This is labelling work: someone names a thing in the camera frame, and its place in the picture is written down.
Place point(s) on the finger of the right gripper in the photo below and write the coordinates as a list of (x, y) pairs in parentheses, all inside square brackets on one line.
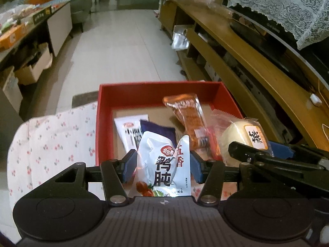
[(245, 153), (299, 153)]

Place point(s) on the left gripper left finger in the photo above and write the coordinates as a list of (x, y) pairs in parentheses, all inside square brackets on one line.
[(114, 174)]

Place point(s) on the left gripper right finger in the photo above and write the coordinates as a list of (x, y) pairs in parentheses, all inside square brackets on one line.
[(211, 173)]

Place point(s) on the round bun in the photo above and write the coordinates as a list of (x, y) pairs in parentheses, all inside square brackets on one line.
[(228, 128)]

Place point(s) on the white duck gizzard packet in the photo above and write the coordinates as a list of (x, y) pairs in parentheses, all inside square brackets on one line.
[(163, 170)]

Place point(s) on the orange dried tofu packet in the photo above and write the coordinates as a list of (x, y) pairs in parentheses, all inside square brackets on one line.
[(188, 110)]

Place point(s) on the blue foil snack packet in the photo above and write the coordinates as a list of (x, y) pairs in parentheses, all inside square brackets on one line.
[(167, 132)]

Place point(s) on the white snack packet in box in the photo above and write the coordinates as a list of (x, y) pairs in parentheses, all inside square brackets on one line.
[(130, 131)]

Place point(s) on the wooden TV cabinet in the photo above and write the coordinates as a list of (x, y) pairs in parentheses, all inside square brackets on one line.
[(294, 100)]

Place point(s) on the red cardboard box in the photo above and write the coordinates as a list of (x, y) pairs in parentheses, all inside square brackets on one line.
[(148, 95)]

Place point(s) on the cherry print tablecloth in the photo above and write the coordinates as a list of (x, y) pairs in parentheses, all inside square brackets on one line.
[(42, 147)]

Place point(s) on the silver plastic bag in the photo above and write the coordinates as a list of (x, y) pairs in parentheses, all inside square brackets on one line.
[(179, 40)]

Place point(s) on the cardboard box on floor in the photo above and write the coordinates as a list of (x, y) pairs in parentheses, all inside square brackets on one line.
[(32, 68)]

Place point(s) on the white lace cover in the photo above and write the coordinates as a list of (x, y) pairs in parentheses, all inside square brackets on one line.
[(307, 20)]

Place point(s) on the grey upholstered chair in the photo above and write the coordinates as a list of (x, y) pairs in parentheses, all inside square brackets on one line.
[(80, 10)]

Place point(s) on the orange box on shelf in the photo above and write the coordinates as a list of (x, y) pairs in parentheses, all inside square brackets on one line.
[(10, 37)]

